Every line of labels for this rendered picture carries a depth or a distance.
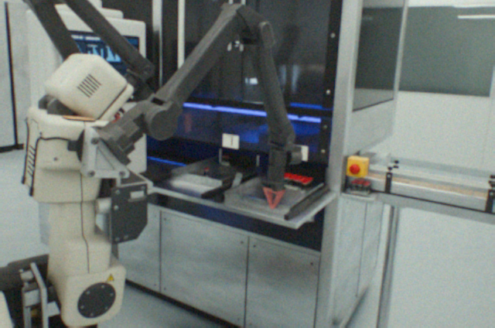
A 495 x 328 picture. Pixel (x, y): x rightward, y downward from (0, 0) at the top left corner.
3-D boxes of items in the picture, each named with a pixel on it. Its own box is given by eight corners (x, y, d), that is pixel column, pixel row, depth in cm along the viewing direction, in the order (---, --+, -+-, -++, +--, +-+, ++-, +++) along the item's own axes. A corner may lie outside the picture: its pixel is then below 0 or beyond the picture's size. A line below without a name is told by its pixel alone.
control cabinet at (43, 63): (124, 165, 220) (121, 15, 205) (148, 172, 210) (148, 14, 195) (31, 187, 179) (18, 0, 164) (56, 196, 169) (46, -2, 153)
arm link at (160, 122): (227, -10, 111) (251, -9, 104) (251, 26, 120) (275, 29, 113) (123, 117, 101) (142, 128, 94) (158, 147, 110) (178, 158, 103)
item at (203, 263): (145, 212, 368) (144, 116, 351) (375, 281, 267) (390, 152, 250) (39, 254, 283) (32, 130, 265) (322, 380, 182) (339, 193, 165)
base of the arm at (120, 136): (87, 130, 98) (104, 139, 88) (114, 109, 101) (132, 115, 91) (110, 155, 102) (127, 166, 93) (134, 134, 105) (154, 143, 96)
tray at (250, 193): (266, 179, 179) (267, 172, 178) (322, 190, 167) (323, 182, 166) (224, 200, 150) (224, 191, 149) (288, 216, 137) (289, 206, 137)
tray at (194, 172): (216, 162, 204) (216, 155, 203) (261, 171, 191) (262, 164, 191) (171, 177, 175) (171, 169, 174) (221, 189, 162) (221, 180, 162)
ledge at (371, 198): (350, 189, 177) (351, 185, 176) (380, 195, 170) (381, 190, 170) (340, 197, 165) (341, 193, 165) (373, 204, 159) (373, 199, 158)
